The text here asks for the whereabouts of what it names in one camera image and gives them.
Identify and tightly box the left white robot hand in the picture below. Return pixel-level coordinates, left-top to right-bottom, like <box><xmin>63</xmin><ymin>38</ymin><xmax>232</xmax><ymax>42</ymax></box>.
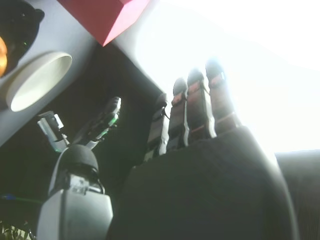
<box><xmin>36</xmin><ymin>58</ymin><xmax>301</xmax><ymax>240</ymax></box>

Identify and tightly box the golden toy bread bun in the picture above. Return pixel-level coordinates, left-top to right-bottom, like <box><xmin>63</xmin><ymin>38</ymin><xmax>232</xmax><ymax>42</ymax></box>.
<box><xmin>0</xmin><ymin>36</ymin><xmax>8</xmax><ymax>77</ymax></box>

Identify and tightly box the black cast iron skillet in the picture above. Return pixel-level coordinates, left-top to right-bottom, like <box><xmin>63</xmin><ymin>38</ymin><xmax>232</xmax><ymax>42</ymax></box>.
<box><xmin>0</xmin><ymin>0</ymin><xmax>46</xmax><ymax>76</ymax></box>

